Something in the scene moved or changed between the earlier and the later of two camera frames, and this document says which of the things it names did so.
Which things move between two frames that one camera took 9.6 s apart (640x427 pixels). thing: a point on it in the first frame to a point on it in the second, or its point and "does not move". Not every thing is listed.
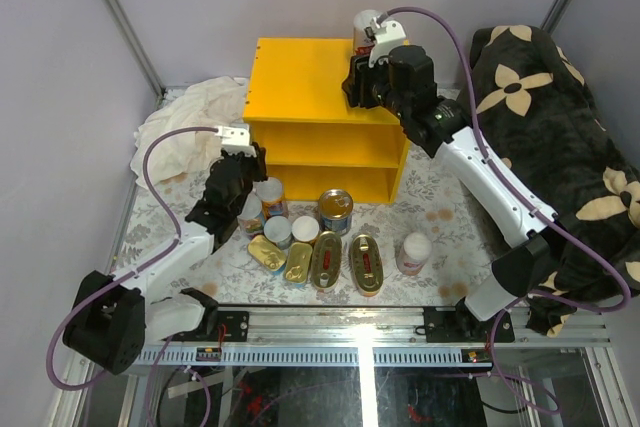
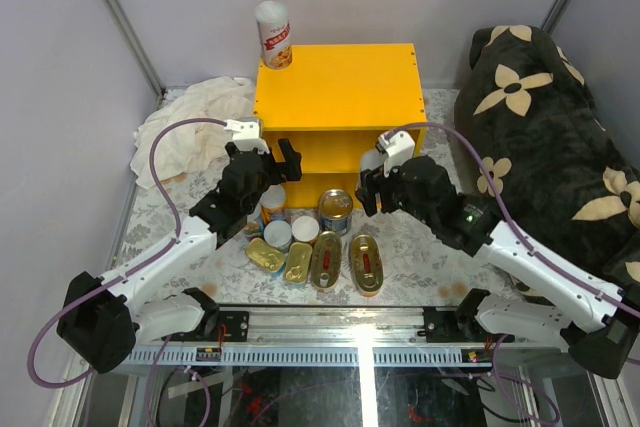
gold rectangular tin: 266,253 does not move
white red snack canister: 413,253 to 371,159
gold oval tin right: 367,266 does not move
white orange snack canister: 362,20 to 273,21
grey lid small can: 278,230 does not move
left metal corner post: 122,20 does not move
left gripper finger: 260,168 to 290,169
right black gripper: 357,83 to 371,181
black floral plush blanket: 532,103 does not move
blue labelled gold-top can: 335,207 does not move
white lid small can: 305,228 does not move
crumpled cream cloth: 214,101 does not move
